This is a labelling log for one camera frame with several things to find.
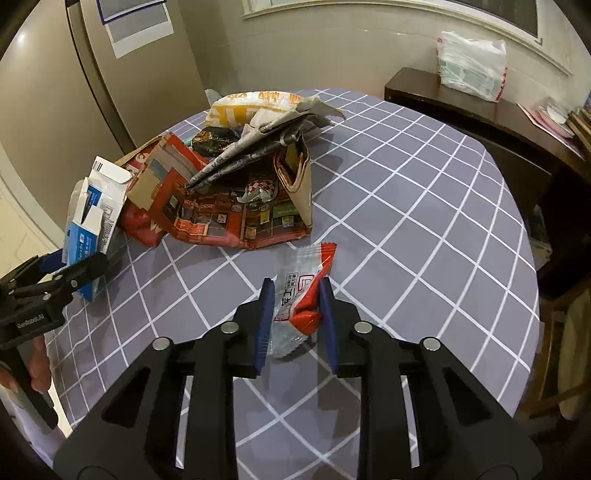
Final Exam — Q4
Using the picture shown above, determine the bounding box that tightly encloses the newspaper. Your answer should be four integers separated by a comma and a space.
185, 95, 347, 193

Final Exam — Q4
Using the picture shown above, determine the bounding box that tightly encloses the red printed cardboard box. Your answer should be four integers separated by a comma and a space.
115, 131, 315, 251

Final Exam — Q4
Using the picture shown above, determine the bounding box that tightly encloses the wooden chair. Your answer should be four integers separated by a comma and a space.
526, 277, 591, 421

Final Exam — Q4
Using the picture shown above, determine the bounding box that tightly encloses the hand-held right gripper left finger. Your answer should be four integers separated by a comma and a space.
53, 278, 278, 480

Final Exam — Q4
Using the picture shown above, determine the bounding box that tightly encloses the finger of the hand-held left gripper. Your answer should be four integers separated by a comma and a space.
0, 250, 66, 289
11, 252, 110, 306

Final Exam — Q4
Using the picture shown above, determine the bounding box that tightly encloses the white plastic bag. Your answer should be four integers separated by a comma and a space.
436, 31, 509, 103

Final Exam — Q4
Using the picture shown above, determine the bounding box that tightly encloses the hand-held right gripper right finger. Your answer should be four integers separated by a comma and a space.
318, 276, 542, 480

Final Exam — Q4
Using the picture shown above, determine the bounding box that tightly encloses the beige refrigerator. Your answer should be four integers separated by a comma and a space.
0, 0, 211, 199

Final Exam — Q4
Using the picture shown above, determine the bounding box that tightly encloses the stack of books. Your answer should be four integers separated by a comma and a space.
566, 90, 591, 153

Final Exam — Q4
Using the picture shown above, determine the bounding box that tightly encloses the person's left hand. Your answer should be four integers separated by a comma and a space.
0, 335, 54, 398

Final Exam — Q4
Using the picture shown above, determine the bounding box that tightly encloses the red white snack wrapper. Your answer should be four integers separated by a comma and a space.
270, 242, 338, 360

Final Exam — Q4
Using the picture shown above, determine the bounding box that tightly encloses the yellow plastic bag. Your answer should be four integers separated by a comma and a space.
205, 90, 305, 131

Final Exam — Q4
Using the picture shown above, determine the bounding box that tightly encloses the dark snack packet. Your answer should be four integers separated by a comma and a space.
191, 127, 243, 156

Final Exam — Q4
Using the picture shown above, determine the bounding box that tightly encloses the cream door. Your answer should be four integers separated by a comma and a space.
0, 138, 70, 273

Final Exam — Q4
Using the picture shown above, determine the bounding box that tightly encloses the pink tray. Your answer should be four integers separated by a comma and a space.
517, 99, 585, 156

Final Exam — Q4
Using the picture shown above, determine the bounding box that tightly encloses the blue white carton box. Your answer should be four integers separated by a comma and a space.
62, 156, 133, 303

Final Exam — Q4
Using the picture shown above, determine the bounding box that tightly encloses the dark wooden cabinet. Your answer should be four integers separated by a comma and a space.
384, 67, 591, 296

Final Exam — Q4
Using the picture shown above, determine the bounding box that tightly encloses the white paper sheet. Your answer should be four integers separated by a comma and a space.
104, 6, 175, 59

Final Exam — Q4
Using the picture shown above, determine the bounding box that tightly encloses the blue bordered paper sheet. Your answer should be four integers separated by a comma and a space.
96, 0, 168, 22

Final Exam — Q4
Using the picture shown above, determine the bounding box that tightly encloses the grey checked tablecloth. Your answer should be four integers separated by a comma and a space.
44, 88, 539, 480

